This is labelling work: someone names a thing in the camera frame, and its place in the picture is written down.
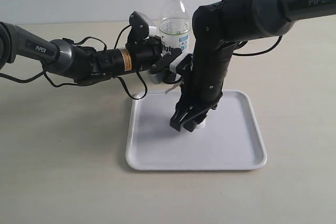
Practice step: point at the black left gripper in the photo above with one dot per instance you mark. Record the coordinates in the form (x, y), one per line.
(144, 53)

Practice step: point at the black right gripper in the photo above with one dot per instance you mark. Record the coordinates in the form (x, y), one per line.
(201, 88)

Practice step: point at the white bottle cap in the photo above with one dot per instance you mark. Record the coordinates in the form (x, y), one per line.
(201, 125)

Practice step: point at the clear plastic drink bottle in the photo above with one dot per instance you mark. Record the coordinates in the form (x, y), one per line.
(174, 26)

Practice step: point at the left grey black robot arm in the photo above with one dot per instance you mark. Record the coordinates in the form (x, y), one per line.
(84, 65)

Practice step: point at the right grey black robot arm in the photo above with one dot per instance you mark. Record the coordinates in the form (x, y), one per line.
(221, 28)

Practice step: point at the white plastic tray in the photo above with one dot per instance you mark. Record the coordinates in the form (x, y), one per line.
(229, 140)

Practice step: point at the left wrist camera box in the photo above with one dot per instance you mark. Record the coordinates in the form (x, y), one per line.
(141, 27)

